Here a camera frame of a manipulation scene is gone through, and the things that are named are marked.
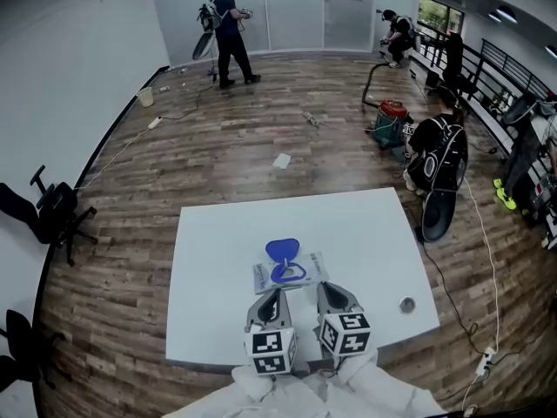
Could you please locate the red vacuum cleaner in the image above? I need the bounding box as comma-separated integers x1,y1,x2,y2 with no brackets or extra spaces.
371,98,413,151

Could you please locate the dark framed window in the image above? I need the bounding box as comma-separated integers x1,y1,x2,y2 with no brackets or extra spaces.
417,0,465,39

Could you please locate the long white floor cable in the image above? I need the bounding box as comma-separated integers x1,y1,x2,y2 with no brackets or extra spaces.
462,179,502,353

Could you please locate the black metal railing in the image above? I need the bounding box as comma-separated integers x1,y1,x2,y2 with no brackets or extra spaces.
419,28,557,119

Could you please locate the black power cable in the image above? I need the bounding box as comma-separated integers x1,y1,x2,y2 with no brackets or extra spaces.
402,202,485,357

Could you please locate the person's right forearm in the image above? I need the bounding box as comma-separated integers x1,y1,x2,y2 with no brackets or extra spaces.
302,348,439,418

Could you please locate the black office chair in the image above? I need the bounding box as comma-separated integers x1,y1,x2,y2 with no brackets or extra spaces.
0,309,73,392
0,165,99,267
440,32,480,105

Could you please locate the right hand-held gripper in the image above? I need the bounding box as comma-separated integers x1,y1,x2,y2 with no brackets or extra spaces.
316,281,373,360

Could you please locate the black floor cable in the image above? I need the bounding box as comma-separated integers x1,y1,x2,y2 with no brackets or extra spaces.
162,86,202,122

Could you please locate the clear plastic packet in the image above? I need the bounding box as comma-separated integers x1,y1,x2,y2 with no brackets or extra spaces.
252,238,331,296

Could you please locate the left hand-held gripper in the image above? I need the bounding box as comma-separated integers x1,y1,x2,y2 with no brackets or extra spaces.
243,287,299,376

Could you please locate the thin white floor cable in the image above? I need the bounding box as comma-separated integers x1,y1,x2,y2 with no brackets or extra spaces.
73,126,151,192

